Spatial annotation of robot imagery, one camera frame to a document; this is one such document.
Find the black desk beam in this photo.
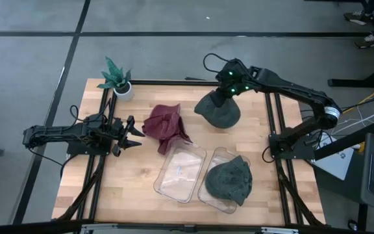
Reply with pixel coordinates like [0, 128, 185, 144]
[313, 120, 374, 162]

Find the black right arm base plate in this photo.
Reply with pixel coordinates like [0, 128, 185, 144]
[268, 133, 316, 160]

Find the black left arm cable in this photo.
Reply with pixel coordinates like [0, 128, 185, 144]
[69, 104, 91, 125]

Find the white cable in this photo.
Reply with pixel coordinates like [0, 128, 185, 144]
[330, 103, 374, 137]

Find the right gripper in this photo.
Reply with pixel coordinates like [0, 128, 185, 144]
[211, 58, 256, 109]

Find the dark green hat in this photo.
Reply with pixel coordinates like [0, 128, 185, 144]
[211, 155, 253, 207]
[193, 90, 242, 129]
[205, 168, 240, 203]

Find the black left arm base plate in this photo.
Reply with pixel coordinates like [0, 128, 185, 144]
[66, 131, 114, 156]

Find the silver bracket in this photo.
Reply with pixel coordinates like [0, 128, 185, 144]
[79, 223, 118, 234]
[260, 226, 300, 234]

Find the person's shoe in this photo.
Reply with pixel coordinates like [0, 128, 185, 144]
[354, 32, 374, 49]
[343, 11, 373, 26]

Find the clear plastic tray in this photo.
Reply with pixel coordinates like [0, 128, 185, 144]
[153, 142, 207, 204]
[196, 146, 251, 215]

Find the black rig crossbar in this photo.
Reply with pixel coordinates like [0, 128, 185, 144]
[0, 219, 374, 234]

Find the black left base cable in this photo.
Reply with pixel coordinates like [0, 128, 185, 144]
[32, 151, 77, 179]

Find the yellow cable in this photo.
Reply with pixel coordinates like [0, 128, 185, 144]
[341, 86, 374, 115]

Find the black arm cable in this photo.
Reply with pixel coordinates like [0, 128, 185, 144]
[69, 104, 91, 125]
[202, 53, 231, 74]

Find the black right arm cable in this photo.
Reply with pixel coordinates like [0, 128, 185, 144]
[202, 53, 231, 74]

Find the black base cable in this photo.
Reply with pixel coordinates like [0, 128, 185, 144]
[261, 145, 277, 164]
[32, 151, 77, 179]

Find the potted plant white pot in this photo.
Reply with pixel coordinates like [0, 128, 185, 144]
[96, 56, 134, 102]

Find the black right base cable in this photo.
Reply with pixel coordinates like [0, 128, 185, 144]
[261, 145, 277, 164]

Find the black desk leg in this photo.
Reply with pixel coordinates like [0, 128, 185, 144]
[357, 203, 369, 234]

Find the black cable bundle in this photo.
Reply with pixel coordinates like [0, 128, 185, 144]
[302, 94, 374, 137]

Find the black aluminium table frame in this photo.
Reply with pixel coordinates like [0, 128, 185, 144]
[52, 79, 326, 227]

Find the maroon hat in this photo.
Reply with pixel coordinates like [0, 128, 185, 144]
[141, 103, 184, 141]
[157, 131, 193, 155]

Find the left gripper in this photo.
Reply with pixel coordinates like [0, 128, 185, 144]
[104, 115, 146, 157]

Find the white box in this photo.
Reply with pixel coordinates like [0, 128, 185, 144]
[312, 135, 356, 181]

